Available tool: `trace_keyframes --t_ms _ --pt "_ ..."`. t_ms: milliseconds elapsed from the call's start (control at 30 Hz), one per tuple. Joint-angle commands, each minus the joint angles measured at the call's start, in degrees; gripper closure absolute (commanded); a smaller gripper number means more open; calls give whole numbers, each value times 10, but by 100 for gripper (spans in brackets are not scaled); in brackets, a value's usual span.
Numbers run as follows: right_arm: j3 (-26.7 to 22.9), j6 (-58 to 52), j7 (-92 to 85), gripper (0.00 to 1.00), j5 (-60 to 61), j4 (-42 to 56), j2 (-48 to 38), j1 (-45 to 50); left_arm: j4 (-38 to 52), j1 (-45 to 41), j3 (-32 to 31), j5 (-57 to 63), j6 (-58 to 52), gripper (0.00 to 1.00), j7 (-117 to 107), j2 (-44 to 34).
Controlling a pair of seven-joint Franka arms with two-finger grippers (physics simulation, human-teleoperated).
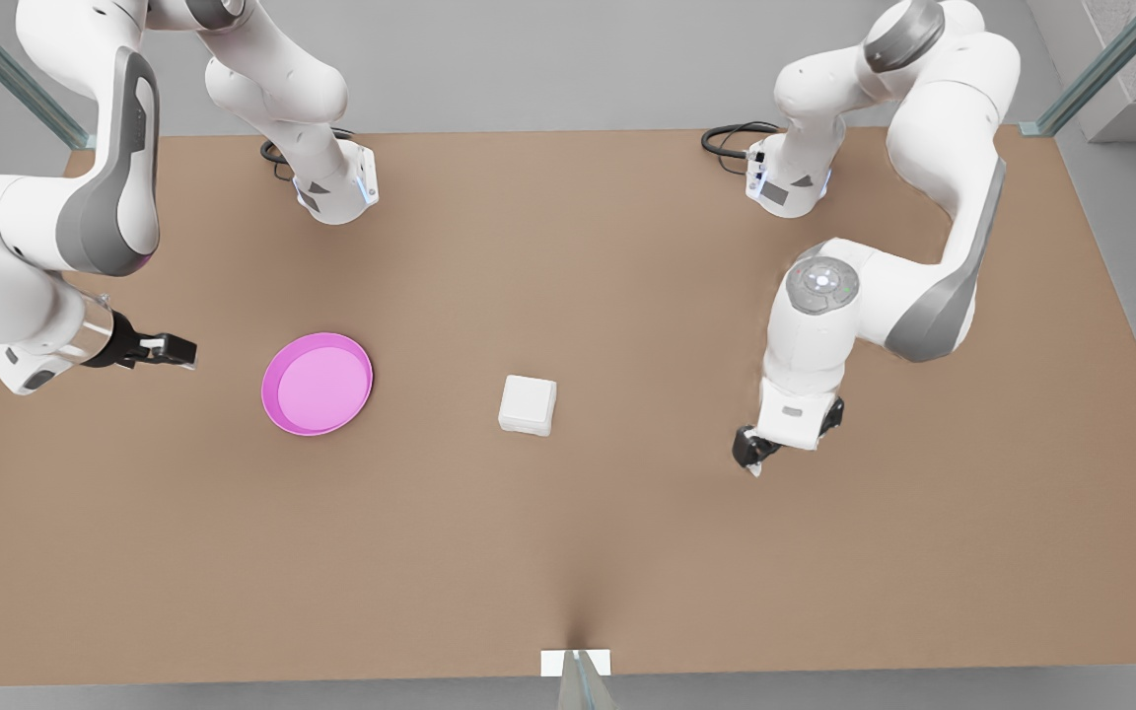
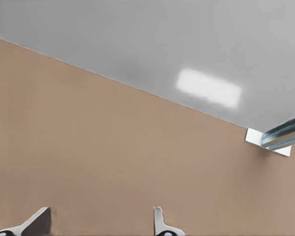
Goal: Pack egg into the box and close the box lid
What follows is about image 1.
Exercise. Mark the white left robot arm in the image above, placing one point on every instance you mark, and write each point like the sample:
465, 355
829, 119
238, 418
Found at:
943, 118

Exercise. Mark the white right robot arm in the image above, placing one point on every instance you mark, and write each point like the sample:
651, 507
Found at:
114, 177

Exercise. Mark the white square box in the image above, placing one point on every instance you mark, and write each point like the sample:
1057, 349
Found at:
529, 404

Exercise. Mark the pink round plate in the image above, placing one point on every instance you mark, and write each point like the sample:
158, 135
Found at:
318, 385

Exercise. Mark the silver frame post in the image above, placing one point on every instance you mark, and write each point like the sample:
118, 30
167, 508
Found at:
578, 675
16, 74
1100, 67

